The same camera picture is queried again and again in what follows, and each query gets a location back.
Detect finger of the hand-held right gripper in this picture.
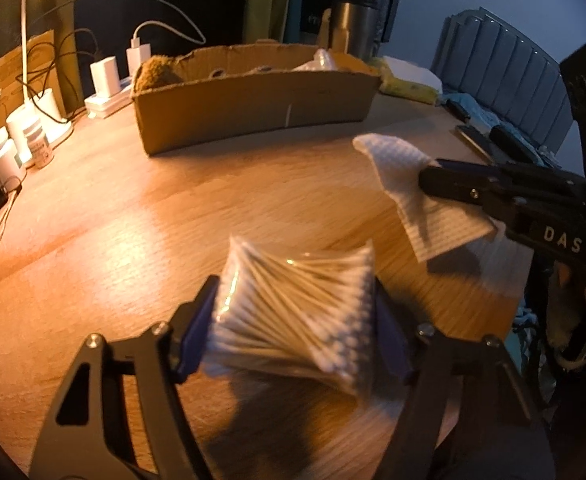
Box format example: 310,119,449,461
438,159,586,189
419,166,524,221

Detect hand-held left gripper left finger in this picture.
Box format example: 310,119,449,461
28,275,221,480

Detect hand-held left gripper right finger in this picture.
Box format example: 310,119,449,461
373,285,556,480

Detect white cloth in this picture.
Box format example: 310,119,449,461
353,132,508,263

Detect pack of cotton swabs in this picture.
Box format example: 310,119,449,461
200,237,378,396

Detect cardboard box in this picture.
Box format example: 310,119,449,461
131,42,382,156

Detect brown plush toy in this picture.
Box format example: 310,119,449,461
135,55,184,92

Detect person's right hand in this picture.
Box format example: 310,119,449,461
553,264,586,311

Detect clear plastic bag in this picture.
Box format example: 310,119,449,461
293,49,338,72

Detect steel tumbler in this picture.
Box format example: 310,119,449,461
330,0,384,58

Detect white power strip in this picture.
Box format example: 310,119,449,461
84,77,136,120

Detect small white medicine bottle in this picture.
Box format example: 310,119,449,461
24,122,54,170

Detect white desk lamp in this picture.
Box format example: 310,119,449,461
3,0,91,143

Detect yellow curtain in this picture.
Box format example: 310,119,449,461
245,0,294,43

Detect brown cardboard sheet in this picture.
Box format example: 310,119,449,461
0,30,56,116

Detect black strap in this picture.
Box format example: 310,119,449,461
0,180,24,248

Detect white charger with cable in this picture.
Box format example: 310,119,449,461
127,39,152,81

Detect white cable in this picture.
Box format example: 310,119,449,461
33,0,207,48

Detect black cable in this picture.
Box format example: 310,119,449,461
23,27,104,126

